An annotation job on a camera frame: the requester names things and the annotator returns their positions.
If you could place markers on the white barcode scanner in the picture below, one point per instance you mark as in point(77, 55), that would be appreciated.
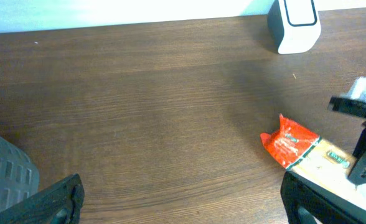
point(294, 25)

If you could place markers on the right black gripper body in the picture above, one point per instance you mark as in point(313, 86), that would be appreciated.
point(349, 106)

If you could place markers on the grey plastic mesh basket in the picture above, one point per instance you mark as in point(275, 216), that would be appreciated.
point(19, 177)

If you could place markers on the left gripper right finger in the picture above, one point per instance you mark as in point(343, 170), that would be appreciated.
point(306, 202)

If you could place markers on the orange spaghetti packet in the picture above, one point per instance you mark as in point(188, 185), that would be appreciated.
point(306, 153)

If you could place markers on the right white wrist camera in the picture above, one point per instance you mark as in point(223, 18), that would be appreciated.
point(358, 89)

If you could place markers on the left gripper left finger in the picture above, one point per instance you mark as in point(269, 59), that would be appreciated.
point(59, 203)

